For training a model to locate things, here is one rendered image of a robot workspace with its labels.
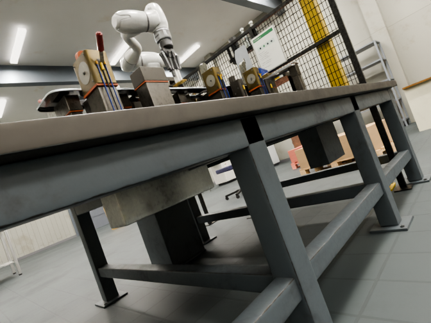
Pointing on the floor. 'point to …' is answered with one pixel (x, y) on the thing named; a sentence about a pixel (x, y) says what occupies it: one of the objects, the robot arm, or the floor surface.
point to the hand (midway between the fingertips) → (177, 76)
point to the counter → (420, 102)
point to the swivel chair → (224, 172)
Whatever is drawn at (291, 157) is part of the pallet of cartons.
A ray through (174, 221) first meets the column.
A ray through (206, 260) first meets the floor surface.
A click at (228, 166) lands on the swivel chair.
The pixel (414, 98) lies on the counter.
